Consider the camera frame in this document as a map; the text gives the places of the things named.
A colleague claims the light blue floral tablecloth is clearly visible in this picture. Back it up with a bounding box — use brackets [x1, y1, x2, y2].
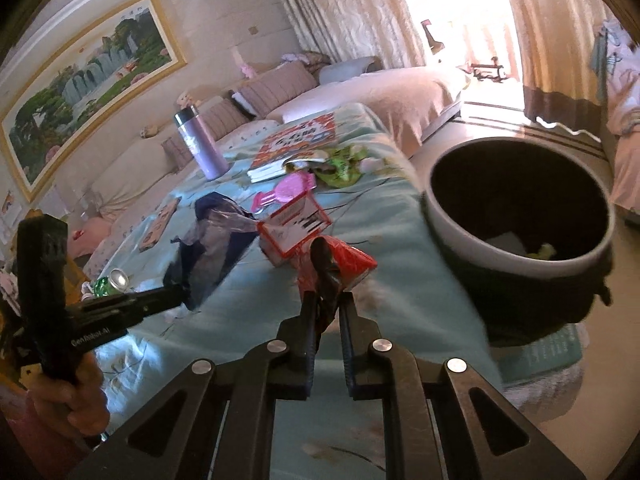
[75, 102, 506, 480]

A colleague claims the grey pillow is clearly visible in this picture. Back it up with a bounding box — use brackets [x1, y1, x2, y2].
[319, 55, 384, 86]

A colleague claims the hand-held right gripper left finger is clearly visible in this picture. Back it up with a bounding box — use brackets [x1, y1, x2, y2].
[67, 290, 322, 480]

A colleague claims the small red edged carton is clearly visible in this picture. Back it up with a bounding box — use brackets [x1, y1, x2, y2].
[257, 194, 334, 267]

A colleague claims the small striped cushion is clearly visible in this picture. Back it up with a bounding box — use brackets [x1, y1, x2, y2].
[235, 61, 321, 117]

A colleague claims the pink cushion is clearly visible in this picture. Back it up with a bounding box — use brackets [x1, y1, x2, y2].
[67, 217, 114, 262]

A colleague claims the black bin with white rim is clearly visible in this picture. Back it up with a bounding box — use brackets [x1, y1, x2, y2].
[421, 137, 617, 342]

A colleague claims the red snack packet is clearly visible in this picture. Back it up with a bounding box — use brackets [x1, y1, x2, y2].
[297, 237, 379, 307]

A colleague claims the crushed green can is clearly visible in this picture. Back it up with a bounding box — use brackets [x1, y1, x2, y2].
[92, 268, 131, 296]

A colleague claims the white pillow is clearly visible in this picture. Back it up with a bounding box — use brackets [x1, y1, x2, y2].
[90, 137, 181, 221]

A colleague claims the large striped cushion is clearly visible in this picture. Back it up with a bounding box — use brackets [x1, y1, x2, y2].
[161, 97, 251, 171]

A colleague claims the person's left hand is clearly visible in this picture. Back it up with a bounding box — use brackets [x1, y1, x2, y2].
[29, 349, 110, 437]

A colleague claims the framed landscape painting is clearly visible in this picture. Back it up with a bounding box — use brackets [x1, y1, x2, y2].
[0, 0, 189, 204]

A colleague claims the pink printed blanket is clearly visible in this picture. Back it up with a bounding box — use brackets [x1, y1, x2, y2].
[589, 19, 640, 212]

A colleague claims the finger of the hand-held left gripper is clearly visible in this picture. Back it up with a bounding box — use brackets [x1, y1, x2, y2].
[124, 284, 195, 327]

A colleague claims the purple thermos bottle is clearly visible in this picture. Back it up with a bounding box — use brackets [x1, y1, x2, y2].
[173, 104, 230, 181]

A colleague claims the patterned cushion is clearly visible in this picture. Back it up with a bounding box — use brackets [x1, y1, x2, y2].
[299, 49, 334, 77]

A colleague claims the small black metal rack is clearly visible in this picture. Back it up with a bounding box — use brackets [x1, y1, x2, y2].
[469, 57, 507, 84]

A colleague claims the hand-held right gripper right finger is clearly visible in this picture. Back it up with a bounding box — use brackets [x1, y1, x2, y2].
[339, 291, 587, 480]

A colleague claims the pink plastic toy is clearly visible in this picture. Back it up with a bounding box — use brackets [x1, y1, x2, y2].
[252, 170, 317, 211]

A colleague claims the green snack wrapper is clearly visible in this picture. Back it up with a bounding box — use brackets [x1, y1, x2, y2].
[319, 144, 372, 189]

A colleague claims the teal printed booklet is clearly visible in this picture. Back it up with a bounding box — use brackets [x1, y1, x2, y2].
[499, 324, 592, 387]

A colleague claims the dark blue plastic wrapper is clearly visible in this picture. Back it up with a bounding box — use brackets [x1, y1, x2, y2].
[174, 192, 262, 312]

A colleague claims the colourful children's book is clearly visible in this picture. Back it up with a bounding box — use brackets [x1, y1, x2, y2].
[247, 113, 337, 184]

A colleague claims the beige patterned curtain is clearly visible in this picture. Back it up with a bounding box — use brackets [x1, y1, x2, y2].
[494, 0, 617, 122]
[264, 0, 427, 69]

